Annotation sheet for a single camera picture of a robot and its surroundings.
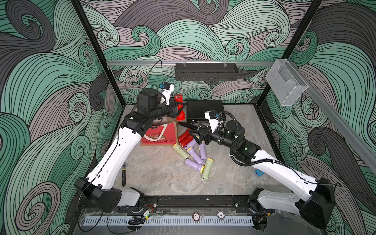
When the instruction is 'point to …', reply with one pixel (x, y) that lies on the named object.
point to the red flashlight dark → (181, 116)
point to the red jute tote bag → (161, 135)
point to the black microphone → (188, 126)
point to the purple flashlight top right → (202, 151)
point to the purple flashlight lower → (194, 165)
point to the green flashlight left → (180, 150)
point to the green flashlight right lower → (207, 167)
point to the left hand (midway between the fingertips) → (180, 101)
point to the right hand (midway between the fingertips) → (193, 128)
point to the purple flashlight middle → (195, 155)
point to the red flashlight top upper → (180, 138)
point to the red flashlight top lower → (183, 143)
